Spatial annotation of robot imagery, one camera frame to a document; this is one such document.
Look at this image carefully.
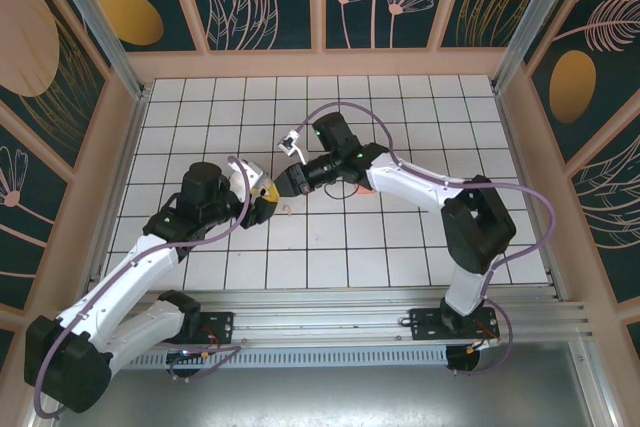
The aluminium mounting rail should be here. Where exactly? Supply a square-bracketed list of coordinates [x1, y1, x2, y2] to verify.
[49, 286, 596, 348]

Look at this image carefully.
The grey metal sheet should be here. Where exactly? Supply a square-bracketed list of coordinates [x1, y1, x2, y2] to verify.
[52, 365, 594, 427]

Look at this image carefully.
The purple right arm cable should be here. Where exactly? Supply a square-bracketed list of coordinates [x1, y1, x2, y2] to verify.
[292, 102, 557, 377]

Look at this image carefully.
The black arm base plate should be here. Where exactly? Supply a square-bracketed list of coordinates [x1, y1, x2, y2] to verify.
[408, 307, 500, 342]
[143, 311, 236, 347]

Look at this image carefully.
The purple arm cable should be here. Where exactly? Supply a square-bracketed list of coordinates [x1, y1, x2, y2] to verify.
[34, 155, 251, 418]
[292, 102, 557, 377]

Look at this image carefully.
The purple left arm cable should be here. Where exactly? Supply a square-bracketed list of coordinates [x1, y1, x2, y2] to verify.
[34, 155, 251, 418]

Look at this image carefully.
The aluminium frame post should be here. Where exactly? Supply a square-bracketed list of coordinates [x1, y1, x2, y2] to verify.
[40, 0, 153, 101]
[491, 0, 585, 94]

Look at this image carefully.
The small green circuit board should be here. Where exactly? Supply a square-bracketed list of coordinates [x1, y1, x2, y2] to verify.
[166, 346, 221, 366]

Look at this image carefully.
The grey slotted cable duct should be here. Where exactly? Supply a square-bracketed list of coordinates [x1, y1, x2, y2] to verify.
[112, 344, 450, 369]

